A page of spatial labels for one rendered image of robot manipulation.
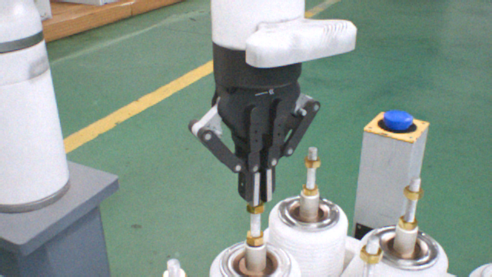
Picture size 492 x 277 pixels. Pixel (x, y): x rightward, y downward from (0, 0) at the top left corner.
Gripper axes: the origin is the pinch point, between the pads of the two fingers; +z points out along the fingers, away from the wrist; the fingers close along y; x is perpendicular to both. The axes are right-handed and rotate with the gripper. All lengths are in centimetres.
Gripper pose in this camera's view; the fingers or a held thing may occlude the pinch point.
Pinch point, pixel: (257, 183)
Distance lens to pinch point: 47.2
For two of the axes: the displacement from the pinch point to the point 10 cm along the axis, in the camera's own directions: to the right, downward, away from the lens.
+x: 5.2, 3.8, -7.6
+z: 0.0, 8.9, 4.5
